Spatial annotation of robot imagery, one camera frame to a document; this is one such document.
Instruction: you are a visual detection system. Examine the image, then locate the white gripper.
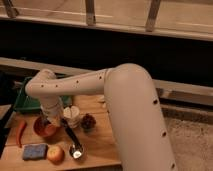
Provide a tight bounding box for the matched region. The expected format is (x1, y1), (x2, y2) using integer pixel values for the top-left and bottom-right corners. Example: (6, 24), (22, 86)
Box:
(40, 97), (63, 127)

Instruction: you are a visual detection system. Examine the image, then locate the metal rail post left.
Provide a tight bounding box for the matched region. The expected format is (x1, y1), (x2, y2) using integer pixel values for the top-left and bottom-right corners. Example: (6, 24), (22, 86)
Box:
(2, 0), (19, 18)

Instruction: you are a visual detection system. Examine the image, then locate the black metal ladle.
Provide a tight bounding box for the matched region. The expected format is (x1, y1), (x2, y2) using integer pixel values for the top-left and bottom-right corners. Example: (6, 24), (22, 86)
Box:
(61, 119), (84, 160)

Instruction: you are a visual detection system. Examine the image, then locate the red chili pepper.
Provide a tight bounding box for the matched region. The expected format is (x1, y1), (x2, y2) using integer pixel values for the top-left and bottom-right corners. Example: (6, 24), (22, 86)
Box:
(16, 120), (27, 148)

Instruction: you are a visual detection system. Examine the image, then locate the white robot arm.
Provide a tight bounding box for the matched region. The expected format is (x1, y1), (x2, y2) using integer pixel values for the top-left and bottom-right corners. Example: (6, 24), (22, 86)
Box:
(25, 63), (178, 171)

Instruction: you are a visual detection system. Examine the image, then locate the orange apple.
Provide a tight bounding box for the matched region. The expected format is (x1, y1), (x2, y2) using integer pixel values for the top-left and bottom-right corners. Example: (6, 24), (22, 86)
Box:
(47, 145), (64, 164)

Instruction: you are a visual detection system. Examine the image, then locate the metal rail post middle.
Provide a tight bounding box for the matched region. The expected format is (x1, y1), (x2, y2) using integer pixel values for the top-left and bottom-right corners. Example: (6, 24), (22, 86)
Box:
(85, 0), (96, 26)

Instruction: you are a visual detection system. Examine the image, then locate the red bowl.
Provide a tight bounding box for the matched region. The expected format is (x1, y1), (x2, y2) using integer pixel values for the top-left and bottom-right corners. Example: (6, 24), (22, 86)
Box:
(33, 116), (59, 138)

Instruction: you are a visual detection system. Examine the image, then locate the dark grape bunch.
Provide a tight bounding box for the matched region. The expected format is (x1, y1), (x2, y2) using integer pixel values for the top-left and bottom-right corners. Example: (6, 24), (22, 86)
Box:
(81, 114), (96, 130)

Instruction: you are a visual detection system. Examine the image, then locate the blue sponge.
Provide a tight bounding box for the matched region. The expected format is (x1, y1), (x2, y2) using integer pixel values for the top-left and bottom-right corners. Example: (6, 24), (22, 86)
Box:
(22, 144), (48, 161)

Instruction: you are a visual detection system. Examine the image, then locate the metal rail post right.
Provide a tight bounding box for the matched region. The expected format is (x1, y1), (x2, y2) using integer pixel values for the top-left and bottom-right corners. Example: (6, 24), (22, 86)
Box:
(145, 0), (161, 32)

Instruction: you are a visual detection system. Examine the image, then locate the metal rail post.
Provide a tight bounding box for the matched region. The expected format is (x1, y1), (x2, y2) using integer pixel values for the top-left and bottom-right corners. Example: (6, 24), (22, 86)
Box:
(85, 0), (96, 26)
(2, 0), (19, 18)
(145, 0), (161, 32)

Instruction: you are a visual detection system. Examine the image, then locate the green tray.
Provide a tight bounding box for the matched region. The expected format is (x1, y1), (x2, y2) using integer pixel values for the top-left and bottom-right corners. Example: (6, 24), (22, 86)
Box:
(13, 76), (73, 115)

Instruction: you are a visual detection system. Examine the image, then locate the wooden cutting board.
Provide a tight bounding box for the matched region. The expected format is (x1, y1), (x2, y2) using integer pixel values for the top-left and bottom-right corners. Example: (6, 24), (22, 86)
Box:
(0, 95), (120, 171)

